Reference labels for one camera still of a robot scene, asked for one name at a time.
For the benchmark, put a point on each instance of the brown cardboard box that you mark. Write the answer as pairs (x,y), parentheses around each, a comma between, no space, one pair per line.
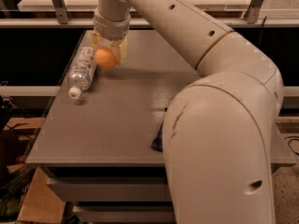
(25,196)

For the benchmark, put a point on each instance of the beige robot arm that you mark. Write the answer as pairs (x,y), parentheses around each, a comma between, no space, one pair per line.
(217,131)

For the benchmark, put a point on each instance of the dark blue snack bar wrapper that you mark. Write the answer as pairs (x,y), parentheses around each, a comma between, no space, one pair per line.
(157,143)

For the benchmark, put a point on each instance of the grey metal railing frame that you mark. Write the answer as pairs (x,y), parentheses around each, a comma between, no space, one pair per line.
(79,13)

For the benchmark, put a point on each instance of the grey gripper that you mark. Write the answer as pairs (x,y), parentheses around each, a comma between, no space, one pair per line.
(111,28)

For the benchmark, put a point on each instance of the grey drawer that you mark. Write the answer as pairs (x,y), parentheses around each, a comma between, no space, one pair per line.
(125,214)
(110,189)

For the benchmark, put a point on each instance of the clear plastic water bottle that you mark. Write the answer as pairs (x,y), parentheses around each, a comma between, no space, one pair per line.
(81,72)

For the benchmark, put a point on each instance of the grey upper drawer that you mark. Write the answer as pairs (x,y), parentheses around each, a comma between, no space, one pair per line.
(110,189)

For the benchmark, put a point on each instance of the grey lower drawer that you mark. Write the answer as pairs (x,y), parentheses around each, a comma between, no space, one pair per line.
(125,214)

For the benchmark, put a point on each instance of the orange fruit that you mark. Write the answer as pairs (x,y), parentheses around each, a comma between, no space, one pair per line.
(105,58)

